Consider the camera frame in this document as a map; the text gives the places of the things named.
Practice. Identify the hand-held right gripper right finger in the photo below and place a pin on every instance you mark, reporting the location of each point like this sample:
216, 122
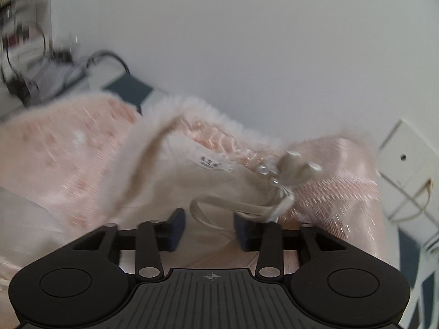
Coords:
242, 233

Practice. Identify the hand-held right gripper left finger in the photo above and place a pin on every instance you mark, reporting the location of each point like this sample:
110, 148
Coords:
176, 228

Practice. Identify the pink fur-trimmed garment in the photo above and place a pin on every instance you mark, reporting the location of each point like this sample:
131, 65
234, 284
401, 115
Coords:
103, 150

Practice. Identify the geometric patterned table mat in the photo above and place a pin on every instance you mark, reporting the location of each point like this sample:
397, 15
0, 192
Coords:
132, 89

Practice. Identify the black charger adapter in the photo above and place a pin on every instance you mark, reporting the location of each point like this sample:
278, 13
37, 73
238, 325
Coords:
22, 90

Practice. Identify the clear acrylic organizer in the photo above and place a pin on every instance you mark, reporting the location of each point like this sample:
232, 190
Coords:
24, 17

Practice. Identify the white wall outlet panel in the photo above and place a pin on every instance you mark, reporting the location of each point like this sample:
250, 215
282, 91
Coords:
401, 144

